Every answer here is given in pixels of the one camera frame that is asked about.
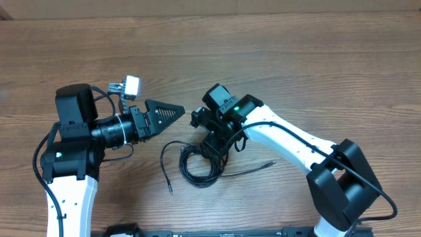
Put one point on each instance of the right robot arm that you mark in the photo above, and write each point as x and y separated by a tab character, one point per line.
341	181

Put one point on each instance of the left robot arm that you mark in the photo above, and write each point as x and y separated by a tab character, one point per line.
68	169

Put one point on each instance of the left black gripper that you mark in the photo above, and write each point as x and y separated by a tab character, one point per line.
142	133

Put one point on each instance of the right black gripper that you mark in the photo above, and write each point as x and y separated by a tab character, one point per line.
213	145

